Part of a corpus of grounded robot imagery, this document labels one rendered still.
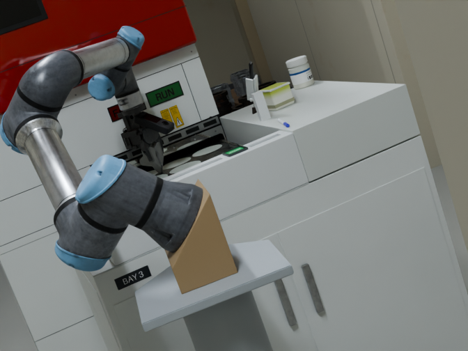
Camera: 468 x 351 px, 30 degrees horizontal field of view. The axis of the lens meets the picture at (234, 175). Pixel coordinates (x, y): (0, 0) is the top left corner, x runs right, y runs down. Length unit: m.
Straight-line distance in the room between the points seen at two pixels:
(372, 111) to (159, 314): 0.90
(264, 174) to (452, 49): 2.09
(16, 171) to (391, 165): 1.13
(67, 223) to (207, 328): 0.37
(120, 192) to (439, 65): 1.62
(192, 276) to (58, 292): 1.07
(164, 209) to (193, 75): 1.09
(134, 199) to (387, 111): 0.86
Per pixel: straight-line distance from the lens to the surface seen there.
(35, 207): 2.76
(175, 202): 1.80
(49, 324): 2.85
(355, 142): 2.35
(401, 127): 2.41
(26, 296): 2.82
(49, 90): 2.11
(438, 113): 0.18
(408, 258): 2.47
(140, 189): 1.79
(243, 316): 1.87
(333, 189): 2.33
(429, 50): 0.18
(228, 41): 10.20
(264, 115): 2.53
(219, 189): 2.22
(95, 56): 2.27
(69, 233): 1.88
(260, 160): 2.25
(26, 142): 2.12
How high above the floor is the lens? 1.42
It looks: 13 degrees down
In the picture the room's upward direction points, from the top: 19 degrees counter-clockwise
